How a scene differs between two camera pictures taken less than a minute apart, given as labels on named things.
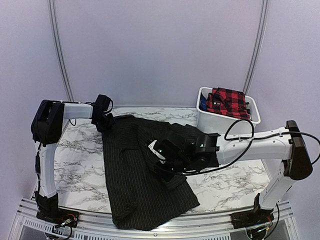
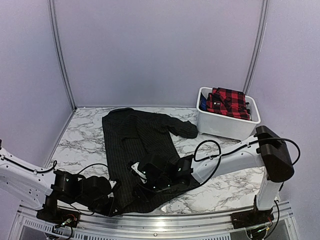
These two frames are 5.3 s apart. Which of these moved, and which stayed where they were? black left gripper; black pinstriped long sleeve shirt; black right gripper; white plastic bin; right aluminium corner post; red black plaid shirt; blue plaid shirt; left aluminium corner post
Moved: black right gripper; black pinstriped long sleeve shirt; black left gripper
Stayed: white plastic bin; right aluminium corner post; red black plaid shirt; blue plaid shirt; left aluminium corner post
